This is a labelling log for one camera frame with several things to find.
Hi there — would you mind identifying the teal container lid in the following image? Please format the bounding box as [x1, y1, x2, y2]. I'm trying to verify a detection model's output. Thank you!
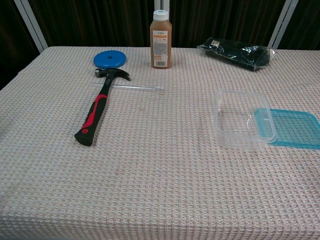
[254, 107, 320, 150]

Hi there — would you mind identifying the clear plastic container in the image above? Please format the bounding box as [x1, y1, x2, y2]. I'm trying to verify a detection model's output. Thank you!
[212, 89, 278, 153]

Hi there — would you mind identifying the clear thin plastic tube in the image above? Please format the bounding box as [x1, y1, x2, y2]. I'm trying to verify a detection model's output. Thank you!
[91, 82, 165, 91]

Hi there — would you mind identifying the beige waffle tablecloth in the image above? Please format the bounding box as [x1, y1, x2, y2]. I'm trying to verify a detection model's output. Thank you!
[0, 46, 320, 240]

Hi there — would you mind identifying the black red claw hammer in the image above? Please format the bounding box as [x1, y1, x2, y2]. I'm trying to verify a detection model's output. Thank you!
[74, 67, 132, 147]

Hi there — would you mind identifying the blue round disc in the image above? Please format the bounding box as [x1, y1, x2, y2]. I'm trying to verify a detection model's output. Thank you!
[93, 50, 128, 69]

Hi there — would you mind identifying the brown juice bottle white cap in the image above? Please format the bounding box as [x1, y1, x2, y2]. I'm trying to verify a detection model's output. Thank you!
[149, 10, 174, 70]

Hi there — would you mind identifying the black item in plastic bag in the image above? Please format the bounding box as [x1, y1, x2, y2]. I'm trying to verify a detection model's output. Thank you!
[196, 36, 277, 72]

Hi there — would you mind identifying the white metal frame post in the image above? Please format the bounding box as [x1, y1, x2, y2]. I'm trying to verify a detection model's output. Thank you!
[13, 0, 49, 54]
[267, 0, 300, 50]
[154, 0, 171, 13]

